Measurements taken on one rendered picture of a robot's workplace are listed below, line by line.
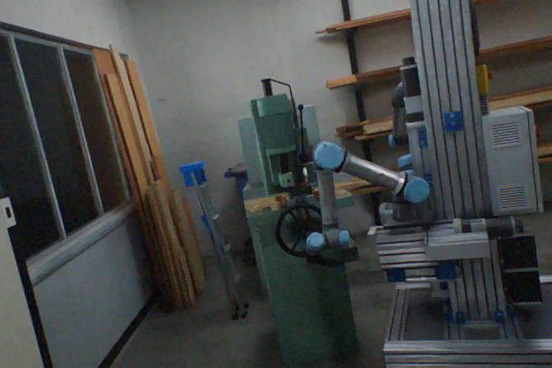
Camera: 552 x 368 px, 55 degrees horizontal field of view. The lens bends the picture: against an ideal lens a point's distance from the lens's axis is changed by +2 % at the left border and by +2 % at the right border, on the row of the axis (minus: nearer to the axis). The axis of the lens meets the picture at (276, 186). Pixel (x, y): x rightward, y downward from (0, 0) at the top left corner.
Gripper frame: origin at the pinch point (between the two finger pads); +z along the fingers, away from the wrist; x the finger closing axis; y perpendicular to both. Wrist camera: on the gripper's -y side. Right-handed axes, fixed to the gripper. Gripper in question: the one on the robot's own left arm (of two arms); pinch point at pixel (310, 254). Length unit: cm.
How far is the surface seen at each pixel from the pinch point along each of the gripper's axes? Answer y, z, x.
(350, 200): -28.8, 12.0, 28.4
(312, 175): -55, 33, 13
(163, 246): -56, 139, -99
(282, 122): -74, -5, -2
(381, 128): -139, 159, 99
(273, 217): -26.1, 11.6, -15.4
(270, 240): -15.1, 17.8, -18.6
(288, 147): -62, 2, -1
